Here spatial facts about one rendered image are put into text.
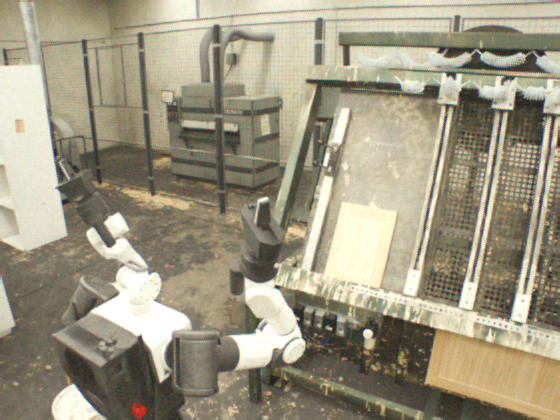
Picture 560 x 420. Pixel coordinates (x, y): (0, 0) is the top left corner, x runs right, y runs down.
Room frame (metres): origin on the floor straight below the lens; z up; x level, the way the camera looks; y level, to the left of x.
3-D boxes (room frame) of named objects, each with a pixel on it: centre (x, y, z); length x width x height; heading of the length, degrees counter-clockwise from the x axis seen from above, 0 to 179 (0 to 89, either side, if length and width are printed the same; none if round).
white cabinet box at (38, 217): (4.46, 3.05, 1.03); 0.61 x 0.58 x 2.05; 58
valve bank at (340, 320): (1.80, -0.27, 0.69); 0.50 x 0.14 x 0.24; 60
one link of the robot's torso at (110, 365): (0.86, 0.40, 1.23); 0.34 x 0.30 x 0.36; 58
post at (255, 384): (1.96, 0.14, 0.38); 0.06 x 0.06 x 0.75; 60
